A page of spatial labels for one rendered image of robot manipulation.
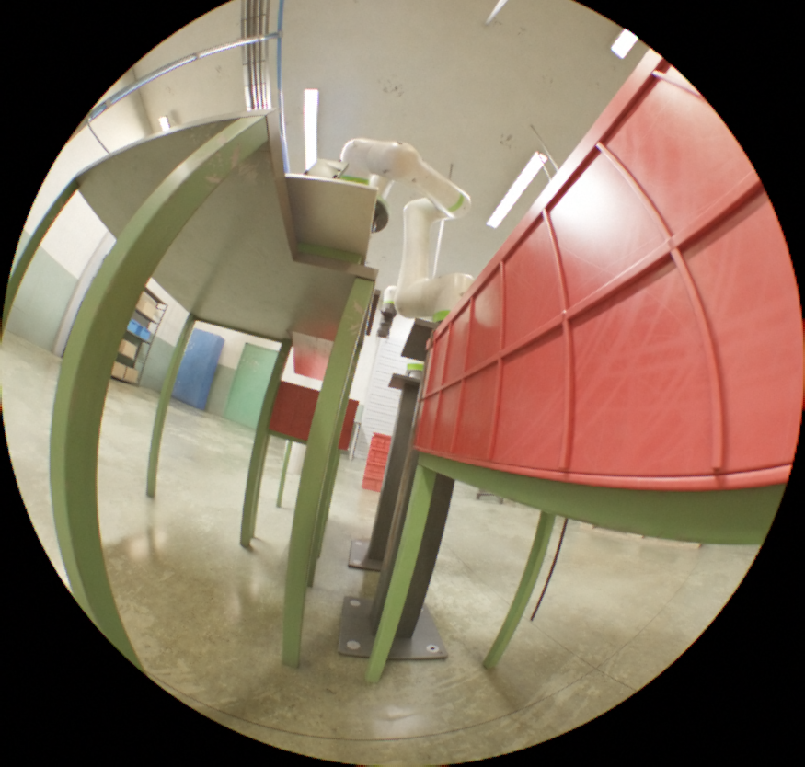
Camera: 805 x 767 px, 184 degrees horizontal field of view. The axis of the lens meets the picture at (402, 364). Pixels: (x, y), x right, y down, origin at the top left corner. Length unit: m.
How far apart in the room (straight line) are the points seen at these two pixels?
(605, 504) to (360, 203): 0.49
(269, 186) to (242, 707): 0.93
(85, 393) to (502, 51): 3.67
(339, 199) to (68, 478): 0.51
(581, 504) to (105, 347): 0.34
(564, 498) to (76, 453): 0.34
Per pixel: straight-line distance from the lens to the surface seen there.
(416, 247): 0.95
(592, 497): 0.16
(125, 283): 0.24
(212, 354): 6.91
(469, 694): 0.80
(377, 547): 1.28
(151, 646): 0.78
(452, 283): 0.78
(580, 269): 0.17
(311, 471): 0.44
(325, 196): 0.49
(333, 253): 0.57
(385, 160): 0.65
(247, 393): 6.68
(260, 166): 0.42
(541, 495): 0.18
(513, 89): 3.63
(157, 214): 0.26
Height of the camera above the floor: 0.63
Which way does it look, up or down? 17 degrees up
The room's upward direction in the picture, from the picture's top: 12 degrees clockwise
